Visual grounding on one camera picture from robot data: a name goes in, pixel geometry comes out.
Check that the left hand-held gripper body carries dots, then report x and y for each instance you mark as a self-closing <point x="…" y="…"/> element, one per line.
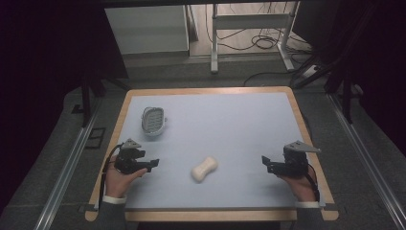
<point x="127" y="161"/>

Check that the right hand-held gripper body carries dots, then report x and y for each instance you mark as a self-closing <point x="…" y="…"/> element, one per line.
<point x="293" y="163"/>

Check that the person's left hand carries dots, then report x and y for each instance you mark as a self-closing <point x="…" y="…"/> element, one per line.
<point x="118" y="183"/>

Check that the person's right hand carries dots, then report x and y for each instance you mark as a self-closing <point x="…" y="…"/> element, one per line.
<point x="303" y="188"/>

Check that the light blue table mat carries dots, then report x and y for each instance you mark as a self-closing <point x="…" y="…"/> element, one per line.
<point x="223" y="134"/>

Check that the black metal stand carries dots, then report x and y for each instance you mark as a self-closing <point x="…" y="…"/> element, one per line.
<point x="87" y="96"/>
<point x="343" y="83"/>

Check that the grey cabinet panel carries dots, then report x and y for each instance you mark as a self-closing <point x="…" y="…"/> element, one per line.
<point x="146" y="28"/>

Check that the aluminium floor rail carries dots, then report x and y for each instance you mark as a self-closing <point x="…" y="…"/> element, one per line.
<point x="67" y="172"/>
<point x="367" y="159"/>

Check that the white metal desk frame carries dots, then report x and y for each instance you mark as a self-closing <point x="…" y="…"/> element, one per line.
<point x="252" y="21"/>

